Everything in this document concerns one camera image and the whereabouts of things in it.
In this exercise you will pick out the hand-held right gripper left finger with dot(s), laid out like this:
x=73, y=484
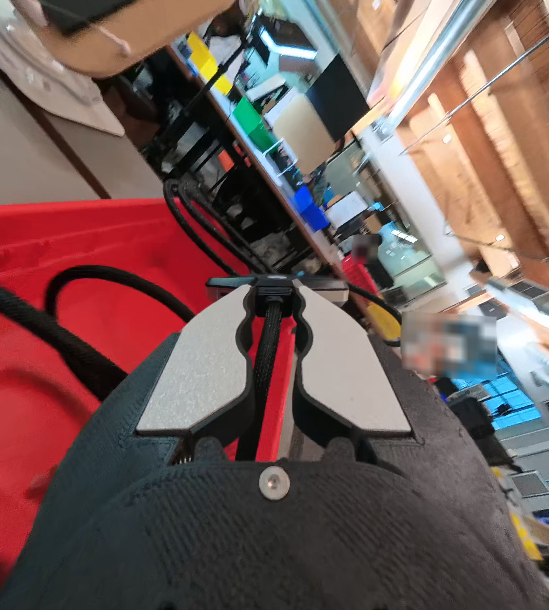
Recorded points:
x=198, y=362

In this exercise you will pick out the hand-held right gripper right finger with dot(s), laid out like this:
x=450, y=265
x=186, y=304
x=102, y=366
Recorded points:
x=346, y=367

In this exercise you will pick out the red plastic bin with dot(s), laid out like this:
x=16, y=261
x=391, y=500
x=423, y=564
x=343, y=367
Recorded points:
x=126, y=238

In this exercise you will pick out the blue plastic bin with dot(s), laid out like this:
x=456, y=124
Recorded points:
x=310, y=207

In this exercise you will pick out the long wooden workbench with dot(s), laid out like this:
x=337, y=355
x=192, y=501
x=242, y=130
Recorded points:
x=274, y=190

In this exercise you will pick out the green plastic bin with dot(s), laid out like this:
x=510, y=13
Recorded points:
x=253, y=123

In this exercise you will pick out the black monitor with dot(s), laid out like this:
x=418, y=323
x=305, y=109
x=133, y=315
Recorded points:
x=336, y=97

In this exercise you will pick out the yellow plastic bin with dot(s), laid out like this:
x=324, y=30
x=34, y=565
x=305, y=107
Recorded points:
x=203, y=62

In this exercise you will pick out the white flat board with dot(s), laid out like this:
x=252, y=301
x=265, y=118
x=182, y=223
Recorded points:
x=50, y=81

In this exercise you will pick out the cardboard box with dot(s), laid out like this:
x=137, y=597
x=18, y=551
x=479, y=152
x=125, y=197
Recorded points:
x=112, y=43

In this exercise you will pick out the silver metal duct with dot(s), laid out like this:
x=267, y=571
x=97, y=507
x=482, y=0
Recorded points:
x=427, y=66

